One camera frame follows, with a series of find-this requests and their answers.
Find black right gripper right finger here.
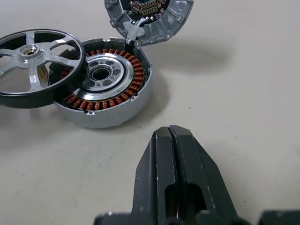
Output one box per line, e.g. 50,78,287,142
169,125,239,215

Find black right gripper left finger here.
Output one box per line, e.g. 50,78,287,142
132,126,179,221

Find grey motor base copper windings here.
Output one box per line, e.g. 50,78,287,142
54,37,153,129

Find grey motor cover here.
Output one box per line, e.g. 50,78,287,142
103,0,195,46

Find black ring part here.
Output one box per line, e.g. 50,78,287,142
0,28,87,109

